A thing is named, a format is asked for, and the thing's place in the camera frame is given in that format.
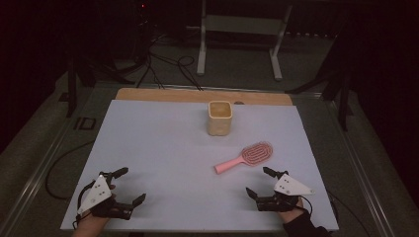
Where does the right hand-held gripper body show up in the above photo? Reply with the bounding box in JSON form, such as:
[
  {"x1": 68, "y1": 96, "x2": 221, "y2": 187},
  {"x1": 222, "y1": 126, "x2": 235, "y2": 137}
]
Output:
[{"x1": 255, "y1": 170, "x2": 316, "y2": 212}]

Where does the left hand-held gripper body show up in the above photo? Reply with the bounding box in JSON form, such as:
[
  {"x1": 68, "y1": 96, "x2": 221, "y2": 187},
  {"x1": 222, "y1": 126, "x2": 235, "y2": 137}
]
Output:
[{"x1": 76, "y1": 170, "x2": 134, "y2": 221}]

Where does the person's right hand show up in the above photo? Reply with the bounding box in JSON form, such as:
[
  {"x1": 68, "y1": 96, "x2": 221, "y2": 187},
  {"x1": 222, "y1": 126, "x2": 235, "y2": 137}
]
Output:
[{"x1": 277, "y1": 197, "x2": 306, "y2": 225}]

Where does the pink hairbrush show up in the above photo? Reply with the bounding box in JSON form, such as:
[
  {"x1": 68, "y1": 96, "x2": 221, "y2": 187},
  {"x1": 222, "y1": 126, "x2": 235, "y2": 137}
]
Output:
[{"x1": 213, "y1": 140, "x2": 274, "y2": 175}]

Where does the white table mat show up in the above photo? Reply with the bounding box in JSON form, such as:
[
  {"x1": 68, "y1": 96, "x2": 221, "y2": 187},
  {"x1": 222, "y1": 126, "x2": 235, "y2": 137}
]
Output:
[{"x1": 60, "y1": 99, "x2": 340, "y2": 233}]

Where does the cream square cup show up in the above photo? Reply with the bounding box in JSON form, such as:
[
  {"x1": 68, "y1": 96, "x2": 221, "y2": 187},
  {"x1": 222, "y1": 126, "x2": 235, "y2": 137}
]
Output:
[{"x1": 207, "y1": 100, "x2": 234, "y2": 137}]

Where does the black stand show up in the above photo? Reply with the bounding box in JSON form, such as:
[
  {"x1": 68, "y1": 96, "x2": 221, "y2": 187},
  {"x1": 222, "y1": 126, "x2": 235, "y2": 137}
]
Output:
[
  {"x1": 58, "y1": 48, "x2": 136, "y2": 119},
  {"x1": 285, "y1": 33, "x2": 355, "y2": 132}
]

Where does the dark equipment with red light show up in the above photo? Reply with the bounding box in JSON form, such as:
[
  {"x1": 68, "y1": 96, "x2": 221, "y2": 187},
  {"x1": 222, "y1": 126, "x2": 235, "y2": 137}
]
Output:
[{"x1": 130, "y1": 0, "x2": 154, "y2": 65}]

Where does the white metal stand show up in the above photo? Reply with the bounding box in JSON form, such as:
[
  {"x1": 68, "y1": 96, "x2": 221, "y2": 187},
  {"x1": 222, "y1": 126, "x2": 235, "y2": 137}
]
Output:
[{"x1": 196, "y1": 0, "x2": 293, "y2": 82}]

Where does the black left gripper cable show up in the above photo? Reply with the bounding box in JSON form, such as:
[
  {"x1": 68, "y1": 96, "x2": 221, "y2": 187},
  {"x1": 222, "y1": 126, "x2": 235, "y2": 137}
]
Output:
[{"x1": 72, "y1": 180, "x2": 97, "y2": 230}]

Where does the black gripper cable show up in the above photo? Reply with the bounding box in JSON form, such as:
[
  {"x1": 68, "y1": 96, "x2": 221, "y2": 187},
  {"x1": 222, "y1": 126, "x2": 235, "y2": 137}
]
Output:
[
  {"x1": 72, "y1": 180, "x2": 97, "y2": 230},
  {"x1": 297, "y1": 195, "x2": 314, "y2": 218}
]

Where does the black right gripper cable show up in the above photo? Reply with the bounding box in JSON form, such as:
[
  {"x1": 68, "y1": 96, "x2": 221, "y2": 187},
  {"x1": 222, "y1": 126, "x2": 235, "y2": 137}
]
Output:
[{"x1": 297, "y1": 195, "x2": 314, "y2": 218}]

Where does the black square floor frame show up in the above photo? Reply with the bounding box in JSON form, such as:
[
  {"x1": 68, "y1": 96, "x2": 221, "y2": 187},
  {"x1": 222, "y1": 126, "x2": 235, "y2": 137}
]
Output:
[{"x1": 73, "y1": 116, "x2": 98, "y2": 131}]

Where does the metal floor rail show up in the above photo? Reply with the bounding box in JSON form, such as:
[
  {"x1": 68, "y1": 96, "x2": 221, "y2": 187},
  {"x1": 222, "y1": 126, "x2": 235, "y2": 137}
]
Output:
[
  {"x1": 324, "y1": 95, "x2": 419, "y2": 237},
  {"x1": 0, "y1": 83, "x2": 100, "y2": 235}
]

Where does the black floor cable bundle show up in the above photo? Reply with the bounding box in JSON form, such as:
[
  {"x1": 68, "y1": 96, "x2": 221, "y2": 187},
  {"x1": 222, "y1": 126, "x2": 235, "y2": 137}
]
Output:
[{"x1": 135, "y1": 31, "x2": 204, "y2": 92}]

